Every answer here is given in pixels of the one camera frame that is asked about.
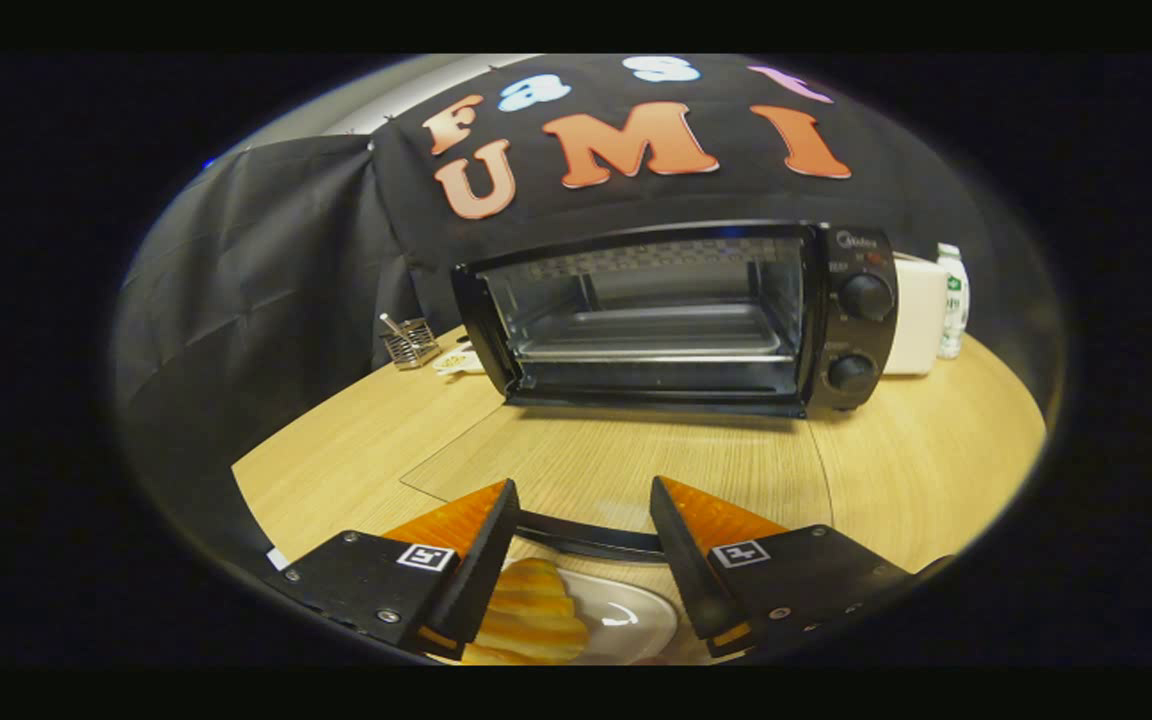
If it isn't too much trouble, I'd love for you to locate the wire utensil holder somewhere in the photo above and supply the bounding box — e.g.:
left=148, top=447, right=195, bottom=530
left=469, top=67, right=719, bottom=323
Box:
left=379, top=313, right=442, bottom=371

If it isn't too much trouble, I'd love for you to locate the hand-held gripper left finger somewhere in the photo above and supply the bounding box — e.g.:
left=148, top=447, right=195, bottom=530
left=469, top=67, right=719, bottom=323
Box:
left=271, top=478, right=522, bottom=661

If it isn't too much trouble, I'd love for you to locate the small white dish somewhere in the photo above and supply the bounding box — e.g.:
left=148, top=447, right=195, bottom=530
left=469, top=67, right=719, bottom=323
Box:
left=433, top=345, right=487, bottom=377

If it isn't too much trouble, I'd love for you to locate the black toaster oven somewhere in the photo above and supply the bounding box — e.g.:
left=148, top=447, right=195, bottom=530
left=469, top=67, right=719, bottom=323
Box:
left=401, top=220, right=900, bottom=563

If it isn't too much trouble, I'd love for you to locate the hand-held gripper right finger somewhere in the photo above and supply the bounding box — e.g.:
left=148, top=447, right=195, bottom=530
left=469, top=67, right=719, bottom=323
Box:
left=649, top=476, right=957, bottom=659

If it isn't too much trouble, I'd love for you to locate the white plate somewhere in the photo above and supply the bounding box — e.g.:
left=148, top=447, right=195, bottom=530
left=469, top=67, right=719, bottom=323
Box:
left=466, top=565, right=679, bottom=666

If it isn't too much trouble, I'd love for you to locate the yellow croissant bread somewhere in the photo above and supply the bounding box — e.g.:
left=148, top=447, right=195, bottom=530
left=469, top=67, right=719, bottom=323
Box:
left=461, top=557, right=592, bottom=666

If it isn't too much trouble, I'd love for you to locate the white bread toaster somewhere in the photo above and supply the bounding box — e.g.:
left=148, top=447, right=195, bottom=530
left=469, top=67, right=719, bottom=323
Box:
left=884, top=255, right=949, bottom=377

